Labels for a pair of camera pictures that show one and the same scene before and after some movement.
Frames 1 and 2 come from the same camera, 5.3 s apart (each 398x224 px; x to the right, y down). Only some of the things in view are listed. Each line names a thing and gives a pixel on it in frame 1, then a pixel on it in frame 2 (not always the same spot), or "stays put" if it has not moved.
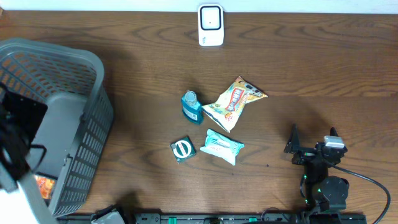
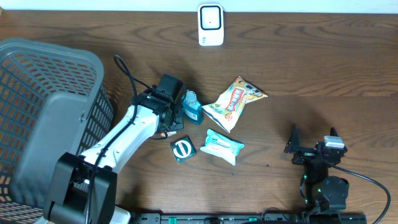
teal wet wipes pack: [222, 146] stays put
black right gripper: [293, 145] stays put
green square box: [183, 149] stays put
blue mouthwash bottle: [191, 108] stays put
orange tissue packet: [46, 186] → [168, 133]
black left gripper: [18, 117] → [178, 118]
